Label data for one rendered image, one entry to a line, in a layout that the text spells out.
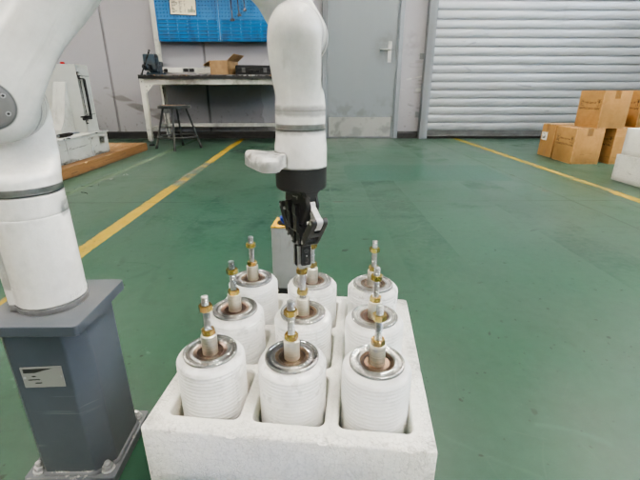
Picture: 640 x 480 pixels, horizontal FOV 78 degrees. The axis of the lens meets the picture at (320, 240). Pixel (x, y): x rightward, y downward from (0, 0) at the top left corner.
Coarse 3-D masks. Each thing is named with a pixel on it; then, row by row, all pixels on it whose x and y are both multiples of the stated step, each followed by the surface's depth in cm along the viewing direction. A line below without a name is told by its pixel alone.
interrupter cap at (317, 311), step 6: (294, 306) 68; (312, 306) 68; (318, 306) 68; (282, 312) 66; (312, 312) 67; (318, 312) 66; (324, 312) 66; (282, 318) 65; (294, 318) 65; (300, 318) 65; (306, 318) 65; (312, 318) 65; (318, 318) 64; (294, 324) 63; (300, 324) 63; (306, 324) 63
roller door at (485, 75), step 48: (432, 0) 469; (480, 0) 475; (528, 0) 476; (576, 0) 477; (624, 0) 477; (432, 48) 487; (480, 48) 492; (528, 48) 493; (576, 48) 494; (624, 48) 495; (432, 96) 511; (480, 96) 512; (528, 96) 513; (576, 96) 514
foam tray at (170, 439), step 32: (416, 352) 68; (256, 384) 61; (416, 384) 61; (160, 416) 55; (256, 416) 57; (416, 416) 55; (160, 448) 54; (192, 448) 53; (224, 448) 53; (256, 448) 52; (288, 448) 52; (320, 448) 51; (352, 448) 50; (384, 448) 50; (416, 448) 50
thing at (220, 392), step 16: (240, 352) 57; (176, 368) 56; (192, 368) 54; (224, 368) 54; (240, 368) 56; (192, 384) 53; (208, 384) 53; (224, 384) 54; (240, 384) 57; (192, 400) 55; (208, 400) 54; (224, 400) 55; (240, 400) 57; (192, 416) 56; (208, 416) 55; (224, 416) 56
